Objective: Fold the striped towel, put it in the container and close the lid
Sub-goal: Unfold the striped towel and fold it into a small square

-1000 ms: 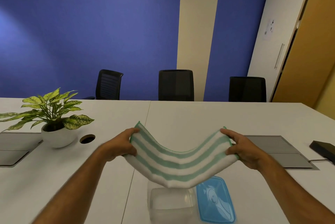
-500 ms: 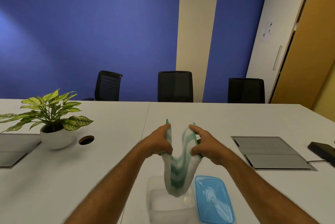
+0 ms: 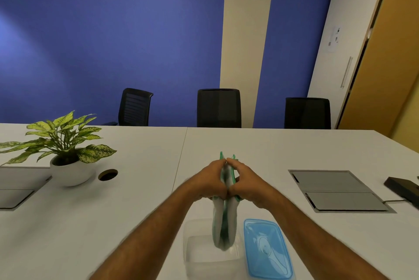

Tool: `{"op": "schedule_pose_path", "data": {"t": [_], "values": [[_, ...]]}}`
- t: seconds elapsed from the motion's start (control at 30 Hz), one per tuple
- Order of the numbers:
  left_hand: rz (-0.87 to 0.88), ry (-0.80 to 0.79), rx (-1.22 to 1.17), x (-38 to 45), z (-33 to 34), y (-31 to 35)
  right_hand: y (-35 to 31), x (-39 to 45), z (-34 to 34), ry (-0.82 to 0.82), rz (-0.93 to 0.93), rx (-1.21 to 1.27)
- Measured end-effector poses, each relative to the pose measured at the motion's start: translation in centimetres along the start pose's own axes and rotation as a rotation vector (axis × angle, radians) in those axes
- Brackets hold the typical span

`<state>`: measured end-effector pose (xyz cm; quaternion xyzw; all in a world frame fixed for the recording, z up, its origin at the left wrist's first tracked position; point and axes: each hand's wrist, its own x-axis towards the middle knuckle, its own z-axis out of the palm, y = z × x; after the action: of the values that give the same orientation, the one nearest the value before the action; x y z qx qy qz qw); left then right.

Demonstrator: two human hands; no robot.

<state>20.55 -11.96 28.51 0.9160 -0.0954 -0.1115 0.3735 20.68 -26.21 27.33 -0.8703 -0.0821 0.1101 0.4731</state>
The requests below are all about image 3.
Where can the person's left hand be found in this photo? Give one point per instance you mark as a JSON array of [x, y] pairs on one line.
[[208, 183]]

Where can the person's right hand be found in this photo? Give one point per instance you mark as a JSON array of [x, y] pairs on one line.
[[253, 188]]

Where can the green white striped towel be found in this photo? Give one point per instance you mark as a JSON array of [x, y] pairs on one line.
[[229, 224]]

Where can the blue plastic lid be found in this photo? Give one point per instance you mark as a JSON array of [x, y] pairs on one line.
[[268, 250]]

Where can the clear plastic container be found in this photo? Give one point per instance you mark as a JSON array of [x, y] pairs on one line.
[[199, 253]]

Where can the person's left forearm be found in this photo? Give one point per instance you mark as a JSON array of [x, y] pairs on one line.
[[150, 237]]

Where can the person's right forearm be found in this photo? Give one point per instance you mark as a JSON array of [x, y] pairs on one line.
[[320, 243]]

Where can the black device with cable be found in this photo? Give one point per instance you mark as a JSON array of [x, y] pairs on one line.
[[404, 189]]

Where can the black mesh office chair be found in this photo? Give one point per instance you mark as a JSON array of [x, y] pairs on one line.
[[134, 108]]

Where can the green plant in white pot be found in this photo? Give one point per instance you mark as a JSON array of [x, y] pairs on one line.
[[70, 173]]

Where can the white paper label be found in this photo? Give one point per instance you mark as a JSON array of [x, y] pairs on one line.
[[334, 39]]

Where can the yellow wooden door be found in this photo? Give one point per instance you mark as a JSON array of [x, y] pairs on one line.
[[386, 60]]

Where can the white cabinet door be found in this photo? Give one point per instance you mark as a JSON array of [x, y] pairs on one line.
[[347, 4]]

